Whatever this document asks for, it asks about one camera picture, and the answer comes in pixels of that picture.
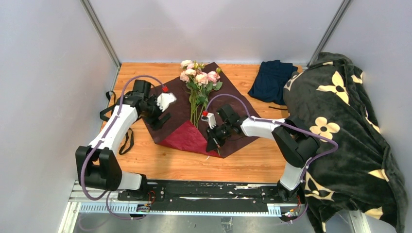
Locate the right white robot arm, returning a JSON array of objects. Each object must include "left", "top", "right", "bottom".
[{"left": 201, "top": 104, "right": 320, "bottom": 203}]

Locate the black floral blanket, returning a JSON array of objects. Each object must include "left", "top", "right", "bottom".
[{"left": 283, "top": 52, "right": 408, "bottom": 233}]

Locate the dark blue folded cloth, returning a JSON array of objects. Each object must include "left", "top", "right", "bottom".
[{"left": 248, "top": 60, "right": 298, "bottom": 105}]

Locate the pink fake flower bunch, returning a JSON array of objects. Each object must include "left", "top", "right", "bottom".
[{"left": 180, "top": 60, "right": 223, "bottom": 127}]

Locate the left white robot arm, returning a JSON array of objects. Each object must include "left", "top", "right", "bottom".
[{"left": 75, "top": 75, "right": 177, "bottom": 200}]

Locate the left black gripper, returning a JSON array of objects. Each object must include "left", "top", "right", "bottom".
[{"left": 141, "top": 95, "right": 172, "bottom": 132}]

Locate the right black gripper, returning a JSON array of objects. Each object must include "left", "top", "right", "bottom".
[{"left": 206, "top": 122, "right": 233, "bottom": 152}]

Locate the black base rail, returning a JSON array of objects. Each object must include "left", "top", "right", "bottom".
[{"left": 117, "top": 180, "right": 301, "bottom": 214}]

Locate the black printed ribbon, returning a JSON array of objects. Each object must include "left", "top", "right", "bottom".
[{"left": 99, "top": 91, "right": 136, "bottom": 155}]

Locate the maroon wrapping paper sheet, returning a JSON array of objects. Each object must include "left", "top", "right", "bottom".
[{"left": 147, "top": 72, "right": 258, "bottom": 158}]

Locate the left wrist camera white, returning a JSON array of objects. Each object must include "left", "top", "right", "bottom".
[{"left": 156, "top": 93, "right": 177, "bottom": 112}]

